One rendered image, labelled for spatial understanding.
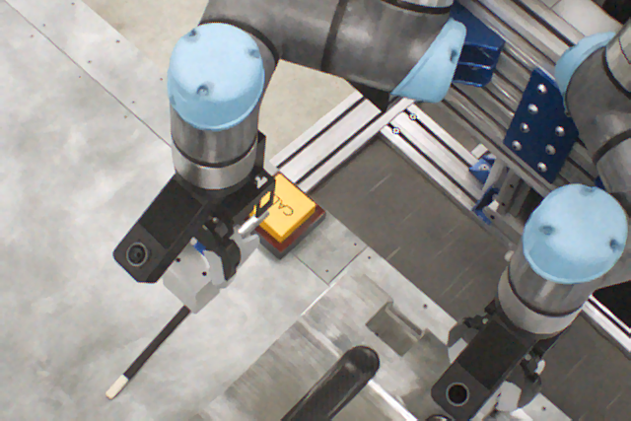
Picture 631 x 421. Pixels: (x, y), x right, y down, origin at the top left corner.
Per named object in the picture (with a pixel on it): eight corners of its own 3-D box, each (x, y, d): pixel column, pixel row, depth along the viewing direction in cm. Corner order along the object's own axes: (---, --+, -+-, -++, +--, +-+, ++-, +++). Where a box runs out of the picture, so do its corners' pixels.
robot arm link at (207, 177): (214, 184, 104) (147, 125, 106) (213, 209, 108) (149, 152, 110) (275, 131, 107) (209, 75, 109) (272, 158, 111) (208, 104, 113)
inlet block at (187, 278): (248, 208, 135) (250, 183, 131) (281, 237, 134) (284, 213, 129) (162, 284, 130) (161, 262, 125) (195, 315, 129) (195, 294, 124)
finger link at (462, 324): (479, 359, 126) (514, 341, 118) (468, 370, 125) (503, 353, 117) (448, 325, 126) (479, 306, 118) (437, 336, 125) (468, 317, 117)
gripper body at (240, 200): (275, 210, 121) (282, 148, 111) (213, 265, 118) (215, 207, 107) (220, 162, 124) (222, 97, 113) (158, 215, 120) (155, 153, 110)
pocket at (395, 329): (386, 311, 137) (391, 297, 133) (423, 341, 135) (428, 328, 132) (360, 337, 135) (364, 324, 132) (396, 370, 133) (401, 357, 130)
